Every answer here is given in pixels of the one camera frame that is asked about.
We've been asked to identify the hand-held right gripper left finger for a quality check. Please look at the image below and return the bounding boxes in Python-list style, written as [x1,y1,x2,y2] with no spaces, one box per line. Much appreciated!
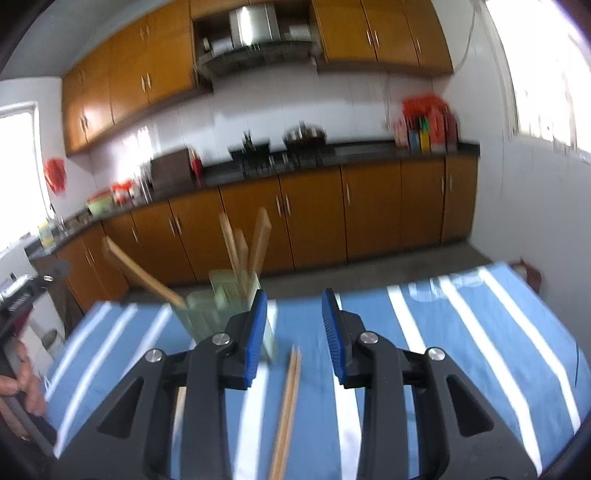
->
[55,289,269,480]

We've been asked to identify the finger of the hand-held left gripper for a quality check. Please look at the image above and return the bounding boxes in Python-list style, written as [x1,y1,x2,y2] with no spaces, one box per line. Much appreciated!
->
[32,259,71,289]

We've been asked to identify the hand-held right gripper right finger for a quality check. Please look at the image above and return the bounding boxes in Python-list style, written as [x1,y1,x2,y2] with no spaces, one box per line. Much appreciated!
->
[321,288,541,480]

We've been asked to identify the green perforated utensil holder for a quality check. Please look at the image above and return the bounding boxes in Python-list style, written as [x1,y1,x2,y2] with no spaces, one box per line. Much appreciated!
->
[170,269,279,361]

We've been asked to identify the person's left hand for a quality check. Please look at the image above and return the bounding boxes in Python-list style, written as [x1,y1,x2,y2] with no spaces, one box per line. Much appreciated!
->
[0,338,48,416]

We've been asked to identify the white appliance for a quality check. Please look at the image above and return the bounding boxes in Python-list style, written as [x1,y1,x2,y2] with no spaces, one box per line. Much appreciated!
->
[0,244,66,376]

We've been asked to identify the green basin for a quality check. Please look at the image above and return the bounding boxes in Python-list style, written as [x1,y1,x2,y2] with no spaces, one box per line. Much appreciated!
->
[86,191,116,218]

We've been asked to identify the hanging red plastic bag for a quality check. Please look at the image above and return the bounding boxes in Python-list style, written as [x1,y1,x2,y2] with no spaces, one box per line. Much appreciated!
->
[43,156,68,195]

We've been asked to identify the small kitchen window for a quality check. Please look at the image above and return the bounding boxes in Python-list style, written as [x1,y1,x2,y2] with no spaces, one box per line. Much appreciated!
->
[0,103,52,253]

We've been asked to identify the red white plastic bag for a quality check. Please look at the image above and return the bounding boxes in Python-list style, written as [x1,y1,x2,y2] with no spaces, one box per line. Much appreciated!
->
[110,180,138,206]

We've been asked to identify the wooden base cabinets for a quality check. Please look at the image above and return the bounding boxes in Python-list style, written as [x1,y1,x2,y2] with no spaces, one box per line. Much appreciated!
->
[54,154,479,306]

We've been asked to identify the blue white striped tablecloth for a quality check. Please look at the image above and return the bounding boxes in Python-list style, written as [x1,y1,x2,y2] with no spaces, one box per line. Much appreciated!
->
[44,262,591,480]

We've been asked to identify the dark wooden cutting board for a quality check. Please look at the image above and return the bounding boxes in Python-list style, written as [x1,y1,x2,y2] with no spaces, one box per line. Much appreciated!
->
[150,148,195,193]

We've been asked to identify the black gas stove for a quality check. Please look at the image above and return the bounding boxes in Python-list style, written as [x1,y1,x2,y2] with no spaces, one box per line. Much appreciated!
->
[239,148,325,179]

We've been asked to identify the black wok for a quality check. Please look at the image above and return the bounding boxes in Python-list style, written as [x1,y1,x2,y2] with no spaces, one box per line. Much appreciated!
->
[229,130,274,163]

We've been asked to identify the black kitchen countertop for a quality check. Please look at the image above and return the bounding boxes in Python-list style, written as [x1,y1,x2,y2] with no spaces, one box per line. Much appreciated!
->
[25,140,481,260]

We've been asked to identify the dark lidded pot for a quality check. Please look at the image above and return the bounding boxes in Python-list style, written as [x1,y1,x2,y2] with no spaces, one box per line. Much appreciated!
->
[282,122,327,149]

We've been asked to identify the red container on floor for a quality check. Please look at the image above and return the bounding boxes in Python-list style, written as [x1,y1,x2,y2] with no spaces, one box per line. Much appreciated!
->
[512,259,544,292]

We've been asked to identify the colourful seasoning boxes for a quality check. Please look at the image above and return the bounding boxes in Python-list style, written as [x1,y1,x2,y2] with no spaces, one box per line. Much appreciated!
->
[408,117,432,153]

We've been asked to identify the red oil bottle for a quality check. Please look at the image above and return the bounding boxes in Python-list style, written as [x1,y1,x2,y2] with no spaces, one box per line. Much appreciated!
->
[430,106,450,153]

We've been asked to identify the dark brown bottle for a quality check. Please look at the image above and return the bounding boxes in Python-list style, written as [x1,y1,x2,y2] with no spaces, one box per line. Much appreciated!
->
[447,111,461,152]

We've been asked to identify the steel range hood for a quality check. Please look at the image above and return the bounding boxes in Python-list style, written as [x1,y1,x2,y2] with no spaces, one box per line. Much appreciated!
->
[193,4,320,83]

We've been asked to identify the large barred window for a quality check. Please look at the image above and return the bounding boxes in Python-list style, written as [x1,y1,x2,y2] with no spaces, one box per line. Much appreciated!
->
[484,0,591,154]

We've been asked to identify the long wooden wall cabinet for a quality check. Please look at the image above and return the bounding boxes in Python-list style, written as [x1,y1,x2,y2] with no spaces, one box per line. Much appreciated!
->
[61,0,214,156]

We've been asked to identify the short wooden wall cabinet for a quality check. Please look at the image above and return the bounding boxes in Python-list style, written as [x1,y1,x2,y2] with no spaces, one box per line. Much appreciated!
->
[311,0,454,77]

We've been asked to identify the wall cable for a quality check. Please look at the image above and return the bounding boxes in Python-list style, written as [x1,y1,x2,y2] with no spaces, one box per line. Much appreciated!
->
[455,0,481,75]

